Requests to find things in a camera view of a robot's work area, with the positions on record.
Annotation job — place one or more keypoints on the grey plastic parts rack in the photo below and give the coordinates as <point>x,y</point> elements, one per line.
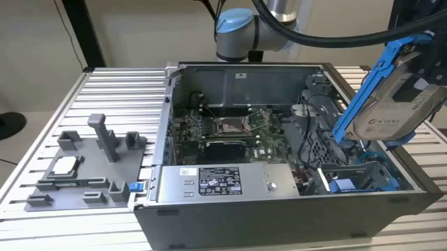
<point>86,157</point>

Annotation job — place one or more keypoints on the grey metal disk bay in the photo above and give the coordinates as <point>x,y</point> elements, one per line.
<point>324,154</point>

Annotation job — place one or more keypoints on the black round base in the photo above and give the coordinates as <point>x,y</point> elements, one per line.
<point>12,125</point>

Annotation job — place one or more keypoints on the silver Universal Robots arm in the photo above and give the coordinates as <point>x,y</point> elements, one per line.
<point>240,39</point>

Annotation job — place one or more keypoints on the green RAM stick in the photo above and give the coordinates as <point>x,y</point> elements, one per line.
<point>65,184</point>

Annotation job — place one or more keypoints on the green motherboard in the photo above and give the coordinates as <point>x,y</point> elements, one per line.
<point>268,141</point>

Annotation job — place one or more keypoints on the silver metal bracket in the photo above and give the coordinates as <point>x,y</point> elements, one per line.
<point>300,109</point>

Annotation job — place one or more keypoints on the silver CPU chip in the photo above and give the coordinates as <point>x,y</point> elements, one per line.
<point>64,166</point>

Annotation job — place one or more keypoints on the blue case latch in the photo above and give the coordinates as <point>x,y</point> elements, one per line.
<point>134,187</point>

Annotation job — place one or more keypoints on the black metal frame post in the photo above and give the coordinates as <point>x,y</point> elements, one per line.
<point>86,39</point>

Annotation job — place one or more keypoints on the CPU socket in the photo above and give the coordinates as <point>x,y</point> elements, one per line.
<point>229,125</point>

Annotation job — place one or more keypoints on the hard disk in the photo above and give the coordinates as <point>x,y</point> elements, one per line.
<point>380,123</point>

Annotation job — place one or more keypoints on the silver power supply unit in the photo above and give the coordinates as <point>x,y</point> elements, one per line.
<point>174,188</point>

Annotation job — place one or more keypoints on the small black graphics card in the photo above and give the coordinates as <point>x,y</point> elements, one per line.
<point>223,151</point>

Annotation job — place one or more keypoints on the blue plastic carrier tab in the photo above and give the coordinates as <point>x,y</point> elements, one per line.
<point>341,186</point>

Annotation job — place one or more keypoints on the open dark grey PC case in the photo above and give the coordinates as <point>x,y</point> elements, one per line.
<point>244,225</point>

